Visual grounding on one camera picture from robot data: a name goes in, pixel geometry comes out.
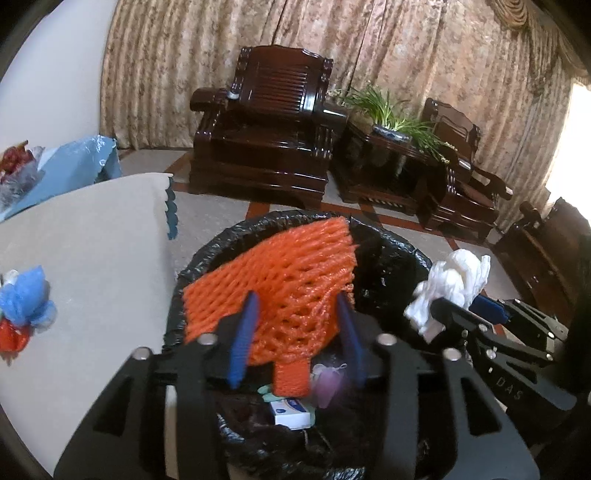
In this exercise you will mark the dark wooden side table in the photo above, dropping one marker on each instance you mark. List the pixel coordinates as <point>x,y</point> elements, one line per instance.
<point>378,170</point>

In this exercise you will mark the glass fruit bowl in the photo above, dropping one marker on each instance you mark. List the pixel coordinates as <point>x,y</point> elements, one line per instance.
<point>18,187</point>

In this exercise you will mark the dark wooden armchair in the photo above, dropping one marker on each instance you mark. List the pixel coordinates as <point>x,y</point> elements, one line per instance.
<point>461,203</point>
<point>277,92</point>

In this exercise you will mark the potted green plant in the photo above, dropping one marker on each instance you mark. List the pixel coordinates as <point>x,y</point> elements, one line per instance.
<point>388,115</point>

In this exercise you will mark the dark wooden bench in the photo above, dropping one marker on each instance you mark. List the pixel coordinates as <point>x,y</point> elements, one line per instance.
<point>549,249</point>

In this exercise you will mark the patterned beige curtain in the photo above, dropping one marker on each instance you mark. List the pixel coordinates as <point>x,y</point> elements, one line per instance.
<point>184,69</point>

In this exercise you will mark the red apple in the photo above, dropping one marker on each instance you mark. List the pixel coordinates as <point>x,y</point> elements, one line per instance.
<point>16,157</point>

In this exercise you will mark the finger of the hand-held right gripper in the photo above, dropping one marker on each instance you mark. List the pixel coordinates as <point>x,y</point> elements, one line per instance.
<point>457,318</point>
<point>489,309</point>

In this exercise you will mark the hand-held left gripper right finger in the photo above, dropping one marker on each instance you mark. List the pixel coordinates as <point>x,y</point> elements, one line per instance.
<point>348,337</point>

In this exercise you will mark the red plastic wrapper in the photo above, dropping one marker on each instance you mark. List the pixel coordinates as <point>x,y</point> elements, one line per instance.
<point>11,334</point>

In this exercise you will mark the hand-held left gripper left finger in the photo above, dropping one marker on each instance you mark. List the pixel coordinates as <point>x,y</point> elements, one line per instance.
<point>242,341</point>

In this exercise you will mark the orange foam fruit net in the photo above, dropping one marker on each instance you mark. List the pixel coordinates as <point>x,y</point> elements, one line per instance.
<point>286,286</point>

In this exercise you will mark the white tissue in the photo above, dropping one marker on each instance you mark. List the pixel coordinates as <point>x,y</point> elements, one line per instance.
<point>452,277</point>

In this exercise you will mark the pink face mask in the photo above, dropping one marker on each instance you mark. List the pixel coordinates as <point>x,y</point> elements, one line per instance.
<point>328,385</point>

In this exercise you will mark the white cardboard box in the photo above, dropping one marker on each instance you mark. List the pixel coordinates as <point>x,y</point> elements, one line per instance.
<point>288,410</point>

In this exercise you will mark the black bag-lined trash bin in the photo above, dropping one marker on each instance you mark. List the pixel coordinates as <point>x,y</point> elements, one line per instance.
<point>392,272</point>

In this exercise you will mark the blue plastic bag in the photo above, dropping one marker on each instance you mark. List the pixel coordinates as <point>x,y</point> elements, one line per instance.
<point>23,300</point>

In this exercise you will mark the blue tablecloth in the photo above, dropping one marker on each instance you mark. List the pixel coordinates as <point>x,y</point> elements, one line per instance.
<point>69,166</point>

